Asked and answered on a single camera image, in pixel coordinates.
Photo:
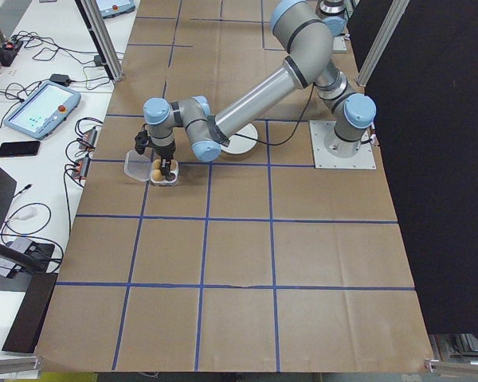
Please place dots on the brown egg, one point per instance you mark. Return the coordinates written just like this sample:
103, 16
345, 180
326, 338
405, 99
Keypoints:
175, 164
156, 174
156, 164

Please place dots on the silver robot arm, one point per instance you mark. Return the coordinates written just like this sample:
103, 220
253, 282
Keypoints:
333, 26
263, 99

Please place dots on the clear plastic egg carton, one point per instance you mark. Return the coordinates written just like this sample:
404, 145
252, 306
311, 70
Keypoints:
137, 166

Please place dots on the white round plate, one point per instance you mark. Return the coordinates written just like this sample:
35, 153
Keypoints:
245, 145

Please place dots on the black hub with orange lights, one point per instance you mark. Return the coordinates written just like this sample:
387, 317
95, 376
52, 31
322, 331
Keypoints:
82, 167
88, 137

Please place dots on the black power adapter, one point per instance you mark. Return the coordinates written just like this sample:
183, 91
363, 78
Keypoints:
99, 60
60, 79

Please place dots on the blue grey teach pendant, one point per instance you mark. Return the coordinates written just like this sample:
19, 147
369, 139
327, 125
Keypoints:
41, 108
117, 7

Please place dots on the black smartphone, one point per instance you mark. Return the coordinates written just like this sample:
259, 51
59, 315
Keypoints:
19, 149

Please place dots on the small white device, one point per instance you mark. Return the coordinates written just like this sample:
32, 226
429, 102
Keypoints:
26, 214

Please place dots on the grey docking box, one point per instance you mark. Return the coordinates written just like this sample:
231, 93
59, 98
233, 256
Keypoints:
22, 246

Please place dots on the black power strip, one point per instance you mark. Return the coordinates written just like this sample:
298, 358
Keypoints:
2, 53

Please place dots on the grey monitor stand base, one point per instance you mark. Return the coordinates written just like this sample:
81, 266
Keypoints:
8, 278

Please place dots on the dark brown board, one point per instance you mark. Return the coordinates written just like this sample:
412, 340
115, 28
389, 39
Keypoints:
30, 314

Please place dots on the aluminium profile bar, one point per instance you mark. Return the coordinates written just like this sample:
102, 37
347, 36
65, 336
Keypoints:
380, 44
458, 365
12, 364

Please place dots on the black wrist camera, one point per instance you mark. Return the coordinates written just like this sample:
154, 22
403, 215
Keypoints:
141, 140

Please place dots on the aluminium profile post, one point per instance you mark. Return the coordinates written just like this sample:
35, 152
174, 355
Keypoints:
103, 40

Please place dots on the white square base plate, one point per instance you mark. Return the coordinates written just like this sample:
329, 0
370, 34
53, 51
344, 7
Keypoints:
344, 159
341, 44

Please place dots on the black frame cover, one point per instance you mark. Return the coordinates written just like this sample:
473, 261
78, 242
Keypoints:
442, 159

